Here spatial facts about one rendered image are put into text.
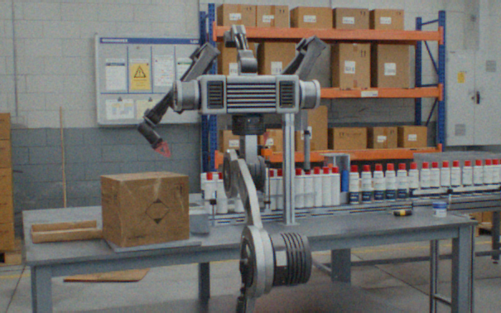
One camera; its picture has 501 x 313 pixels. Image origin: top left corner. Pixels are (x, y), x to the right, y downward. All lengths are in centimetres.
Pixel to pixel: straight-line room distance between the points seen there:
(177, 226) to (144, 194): 20
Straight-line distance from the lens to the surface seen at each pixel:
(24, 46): 758
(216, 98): 250
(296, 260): 213
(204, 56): 291
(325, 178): 335
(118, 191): 260
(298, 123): 310
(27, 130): 755
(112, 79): 740
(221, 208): 315
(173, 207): 267
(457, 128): 842
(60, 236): 292
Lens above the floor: 140
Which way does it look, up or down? 4 degrees down
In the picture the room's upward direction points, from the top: 1 degrees counter-clockwise
